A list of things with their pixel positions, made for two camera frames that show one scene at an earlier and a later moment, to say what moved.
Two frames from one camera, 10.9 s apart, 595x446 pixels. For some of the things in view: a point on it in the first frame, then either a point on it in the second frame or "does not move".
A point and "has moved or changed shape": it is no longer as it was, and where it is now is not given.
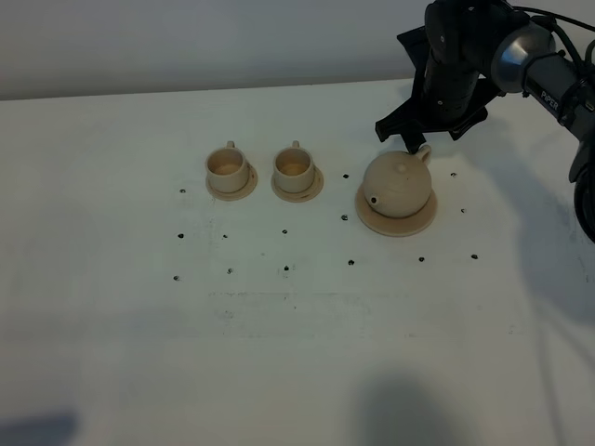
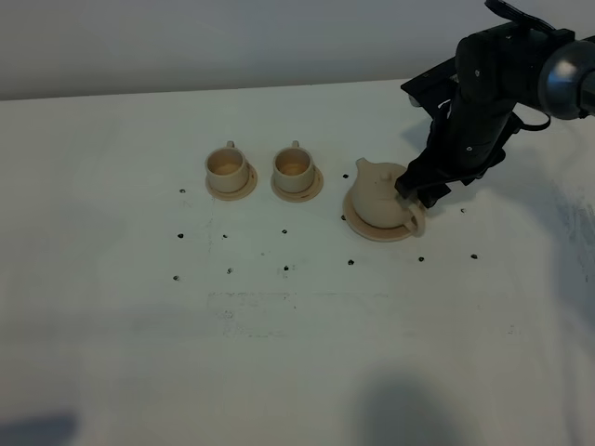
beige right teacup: (294, 168) does not move
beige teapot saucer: (406, 226) → (369, 230)
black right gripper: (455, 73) → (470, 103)
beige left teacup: (226, 169) does not move
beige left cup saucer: (249, 187) does not move
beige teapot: (399, 183) has moved or changed shape
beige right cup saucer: (299, 196) does not move
